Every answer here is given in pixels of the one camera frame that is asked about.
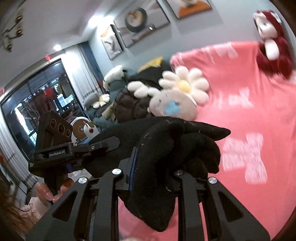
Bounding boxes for white plush toy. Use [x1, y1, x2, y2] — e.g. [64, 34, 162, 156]
[103, 65, 125, 90]

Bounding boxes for beige bunny plush pillow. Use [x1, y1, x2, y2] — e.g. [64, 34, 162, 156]
[127, 81, 197, 121]

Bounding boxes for dark brown puffer jacket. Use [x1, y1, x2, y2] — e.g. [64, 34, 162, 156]
[114, 88, 152, 123]

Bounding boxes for pink bow-print blanket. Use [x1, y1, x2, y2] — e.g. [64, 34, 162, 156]
[117, 41, 296, 241]

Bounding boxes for red and white plush bear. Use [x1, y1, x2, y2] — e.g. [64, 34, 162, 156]
[253, 11, 293, 79]

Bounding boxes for black garment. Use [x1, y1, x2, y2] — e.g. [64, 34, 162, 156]
[83, 117, 231, 232]

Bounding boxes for dark glass window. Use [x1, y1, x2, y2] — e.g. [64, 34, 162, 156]
[1, 60, 84, 159]

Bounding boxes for person's left hand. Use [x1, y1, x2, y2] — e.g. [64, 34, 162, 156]
[36, 178, 74, 203]

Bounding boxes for white daisy flower pillow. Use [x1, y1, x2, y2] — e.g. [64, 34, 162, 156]
[159, 66, 210, 105]

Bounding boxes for framed picture left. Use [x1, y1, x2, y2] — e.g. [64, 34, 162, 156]
[100, 25, 123, 60]

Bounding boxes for white round appliance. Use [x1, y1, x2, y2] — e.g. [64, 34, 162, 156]
[71, 116, 100, 143]

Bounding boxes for framed picture orange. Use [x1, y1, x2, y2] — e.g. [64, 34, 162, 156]
[166, 0, 212, 20]

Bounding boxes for white curtain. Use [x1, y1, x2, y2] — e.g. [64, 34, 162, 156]
[61, 45, 102, 105]

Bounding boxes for framed picture with bowl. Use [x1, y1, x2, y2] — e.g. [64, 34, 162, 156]
[114, 0, 170, 48]

